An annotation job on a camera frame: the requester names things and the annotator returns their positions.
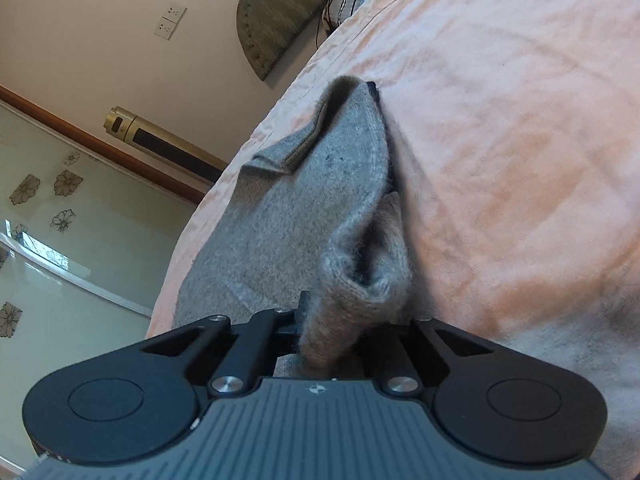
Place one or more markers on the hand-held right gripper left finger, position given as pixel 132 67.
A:
pixel 260 330

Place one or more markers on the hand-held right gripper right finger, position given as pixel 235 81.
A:
pixel 402 355

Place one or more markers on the grey sweater with navy sleeves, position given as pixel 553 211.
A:
pixel 300 220

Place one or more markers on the flower-patterned sliding door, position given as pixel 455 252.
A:
pixel 75 270

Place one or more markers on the gold tower heater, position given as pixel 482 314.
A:
pixel 165 142

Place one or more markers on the pink blanket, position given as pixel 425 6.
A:
pixel 500 135

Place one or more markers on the olive padded headboard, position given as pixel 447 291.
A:
pixel 280 15

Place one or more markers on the brown wooden door frame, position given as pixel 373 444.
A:
pixel 100 142

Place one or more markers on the white wall socket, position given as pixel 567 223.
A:
pixel 163 29
pixel 175 13

